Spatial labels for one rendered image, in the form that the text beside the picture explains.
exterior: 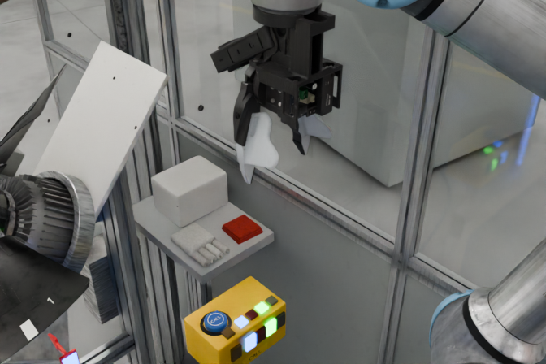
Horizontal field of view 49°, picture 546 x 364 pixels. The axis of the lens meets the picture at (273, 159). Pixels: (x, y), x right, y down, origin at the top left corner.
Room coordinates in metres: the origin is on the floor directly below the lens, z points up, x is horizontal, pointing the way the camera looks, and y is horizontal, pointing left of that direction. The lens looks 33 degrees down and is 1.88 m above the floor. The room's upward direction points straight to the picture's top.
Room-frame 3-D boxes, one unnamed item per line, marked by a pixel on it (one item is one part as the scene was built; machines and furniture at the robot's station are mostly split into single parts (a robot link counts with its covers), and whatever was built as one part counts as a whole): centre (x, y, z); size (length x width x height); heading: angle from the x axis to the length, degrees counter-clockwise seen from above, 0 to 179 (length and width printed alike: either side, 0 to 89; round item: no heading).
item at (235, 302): (0.76, 0.07, 1.02); 0.16 x 0.10 x 0.11; 133
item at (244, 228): (1.24, 0.08, 0.87); 0.08 x 0.08 x 0.02; 38
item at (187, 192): (1.36, 0.24, 0.91); 0.17 x 0.16 x 0.11; 133
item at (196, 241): (1.17, 0.18, 0.87); 0.15 x 0.09 x 0.02; 43
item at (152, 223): (1.28, 0.21, 0.84); 0.36 x 0.24 x 0.03; 43
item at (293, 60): (0.60, -0.02, 1.62); 0.09 x 0.08 x 0.12; 43
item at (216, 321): (0.73, 0.10, 1.08); 0.04 x 0.04 x 0.02
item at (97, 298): (1.21, 0.44, 0.73); 0.15 x 0.09 x 0.22; 133
